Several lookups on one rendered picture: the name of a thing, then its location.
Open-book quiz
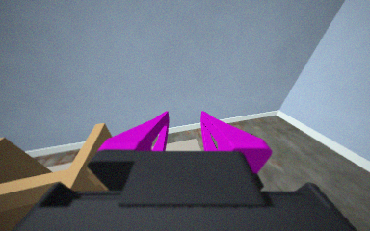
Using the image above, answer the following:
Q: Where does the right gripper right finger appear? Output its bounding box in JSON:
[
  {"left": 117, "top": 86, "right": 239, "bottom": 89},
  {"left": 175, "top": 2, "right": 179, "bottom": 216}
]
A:
[{"left": 200, "top": 111, "right": 272, "bottom": 173}]

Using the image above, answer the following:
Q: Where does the tan wooden board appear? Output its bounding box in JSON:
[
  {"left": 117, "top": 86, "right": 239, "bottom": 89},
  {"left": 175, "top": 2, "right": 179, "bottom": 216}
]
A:
[
  {"left": 0, "top": 138, "right": 52, "bottom": 231},
  {"left": 61, "top": 123, "right": 112, "bottom": 191}
]

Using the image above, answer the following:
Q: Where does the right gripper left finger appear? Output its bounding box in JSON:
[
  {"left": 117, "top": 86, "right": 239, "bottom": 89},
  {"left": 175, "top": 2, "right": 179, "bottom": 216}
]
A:
[{"left": 98, "top": 112, "right": 170, "bottom": 151}]

